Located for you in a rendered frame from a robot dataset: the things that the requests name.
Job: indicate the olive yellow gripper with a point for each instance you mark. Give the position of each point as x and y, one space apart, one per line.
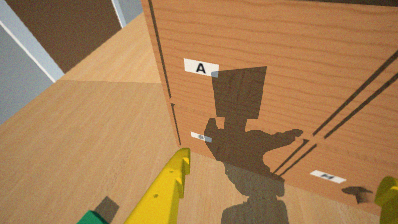
159 204

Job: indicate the brown wooden chest of drawers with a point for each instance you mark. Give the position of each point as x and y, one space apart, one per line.
371 85

